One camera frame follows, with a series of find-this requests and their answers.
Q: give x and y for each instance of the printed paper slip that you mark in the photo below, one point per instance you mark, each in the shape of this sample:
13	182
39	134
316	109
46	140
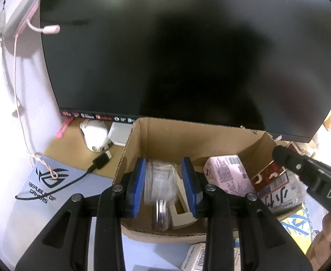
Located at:
195	257

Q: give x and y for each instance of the cardboard box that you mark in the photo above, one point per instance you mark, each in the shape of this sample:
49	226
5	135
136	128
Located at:
165	138

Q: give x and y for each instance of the pink pen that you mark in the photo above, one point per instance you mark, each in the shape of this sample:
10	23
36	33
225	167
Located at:
63	128

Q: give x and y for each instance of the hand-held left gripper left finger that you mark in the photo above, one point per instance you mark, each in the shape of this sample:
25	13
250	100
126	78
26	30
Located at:
137	187

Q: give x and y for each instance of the cream printed mug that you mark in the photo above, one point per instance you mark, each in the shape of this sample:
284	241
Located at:
306	151

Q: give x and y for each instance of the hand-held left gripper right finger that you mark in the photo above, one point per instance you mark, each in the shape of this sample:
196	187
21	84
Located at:
189	187

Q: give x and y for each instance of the black computer monitor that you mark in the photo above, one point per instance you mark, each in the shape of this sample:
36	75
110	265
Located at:
182	48

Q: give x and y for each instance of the pink tissue packet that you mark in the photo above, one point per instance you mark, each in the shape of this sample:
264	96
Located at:
227	175

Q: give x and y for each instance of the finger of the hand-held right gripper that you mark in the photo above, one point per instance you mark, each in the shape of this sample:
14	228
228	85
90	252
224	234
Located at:
292	161

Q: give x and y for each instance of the blue mouse pad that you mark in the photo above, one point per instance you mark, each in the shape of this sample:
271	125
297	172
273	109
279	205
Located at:
27	220

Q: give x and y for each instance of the red snack packet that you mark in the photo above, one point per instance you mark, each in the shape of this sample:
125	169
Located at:
278	192

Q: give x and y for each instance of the pink headset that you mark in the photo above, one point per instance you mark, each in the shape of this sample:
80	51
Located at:
21	14

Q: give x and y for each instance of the yellow blue printed booklet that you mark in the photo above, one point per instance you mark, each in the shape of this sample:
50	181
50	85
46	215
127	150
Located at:
298	225

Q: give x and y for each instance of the white power adapter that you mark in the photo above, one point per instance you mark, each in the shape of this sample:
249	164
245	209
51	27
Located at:
94	135

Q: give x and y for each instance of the clear plastic packet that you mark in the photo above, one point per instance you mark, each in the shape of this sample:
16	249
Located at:
159	180

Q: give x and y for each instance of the white square charger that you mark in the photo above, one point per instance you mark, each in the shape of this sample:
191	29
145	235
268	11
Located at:
120	134

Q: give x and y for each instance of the person's right hand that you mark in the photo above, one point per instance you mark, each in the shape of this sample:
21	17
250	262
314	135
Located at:
329	231

